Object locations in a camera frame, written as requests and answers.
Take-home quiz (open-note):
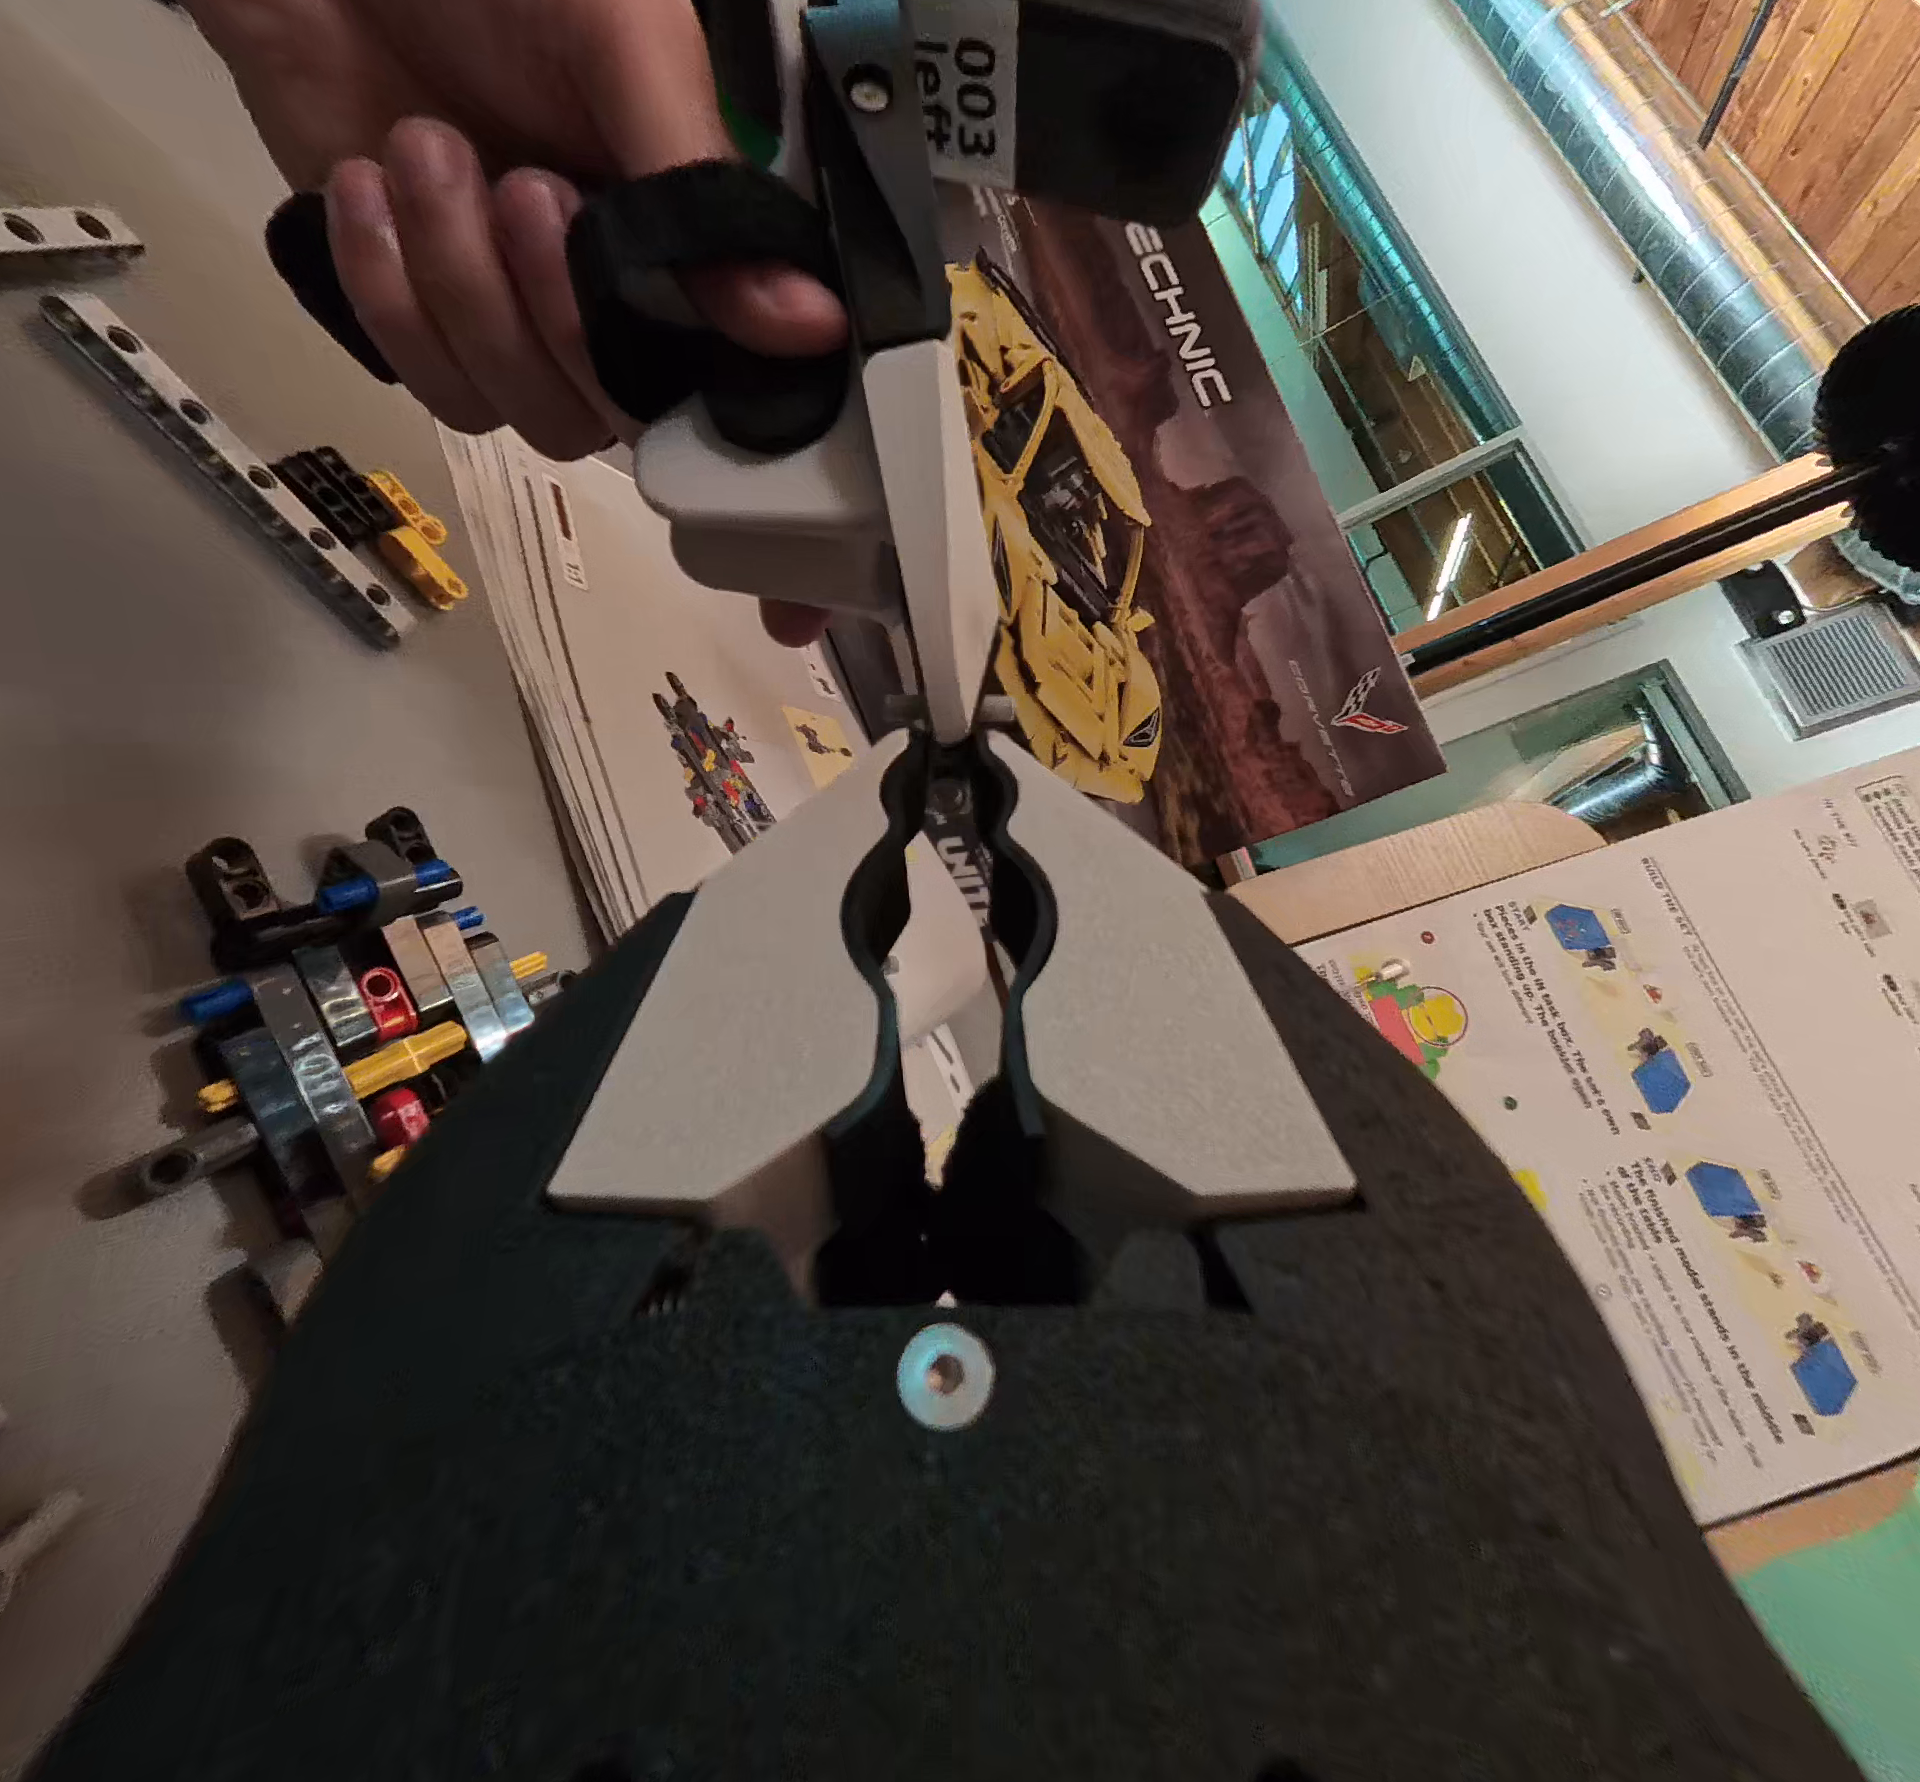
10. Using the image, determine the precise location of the lego instruction booklet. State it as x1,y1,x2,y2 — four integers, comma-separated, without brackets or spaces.
435,426,906,946

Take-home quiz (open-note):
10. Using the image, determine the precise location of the black pole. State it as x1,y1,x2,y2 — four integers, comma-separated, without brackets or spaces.
1393,463,1892,661

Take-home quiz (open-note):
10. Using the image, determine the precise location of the black lego set box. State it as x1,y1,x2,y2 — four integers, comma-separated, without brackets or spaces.
818,214,1452,872

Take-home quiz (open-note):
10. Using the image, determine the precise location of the black lego connector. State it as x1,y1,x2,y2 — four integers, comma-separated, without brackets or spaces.
270,448,362,523
314,451,405,549

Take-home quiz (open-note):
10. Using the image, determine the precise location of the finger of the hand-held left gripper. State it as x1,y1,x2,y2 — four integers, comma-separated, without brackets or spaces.
859,331,1006,744

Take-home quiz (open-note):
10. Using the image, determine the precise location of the silver air duct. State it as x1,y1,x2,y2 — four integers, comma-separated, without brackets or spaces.
1358,0,1850,452

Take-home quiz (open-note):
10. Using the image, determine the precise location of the white printed sheet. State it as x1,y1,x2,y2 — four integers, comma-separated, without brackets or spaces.
1297,748,1920,1529

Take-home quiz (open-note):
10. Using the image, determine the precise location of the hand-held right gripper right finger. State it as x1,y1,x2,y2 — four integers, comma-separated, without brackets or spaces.
943,734,1361,1304

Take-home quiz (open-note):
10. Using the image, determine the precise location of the multicoloured lego chassis assembly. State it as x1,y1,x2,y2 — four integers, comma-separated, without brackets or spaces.
142,808,580,1289

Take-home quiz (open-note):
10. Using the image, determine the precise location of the person's left hand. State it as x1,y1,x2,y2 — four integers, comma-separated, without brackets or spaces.
156,0,854,651

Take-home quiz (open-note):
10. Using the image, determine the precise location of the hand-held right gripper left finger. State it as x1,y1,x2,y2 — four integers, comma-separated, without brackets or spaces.
546,740,947,1304

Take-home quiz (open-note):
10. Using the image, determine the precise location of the yellow lego connector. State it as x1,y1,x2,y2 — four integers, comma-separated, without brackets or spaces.
359,468,450,551
375,531,471,612

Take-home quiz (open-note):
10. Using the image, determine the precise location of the white vent grille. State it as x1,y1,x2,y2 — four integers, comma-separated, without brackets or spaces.
1738,605,1920,744

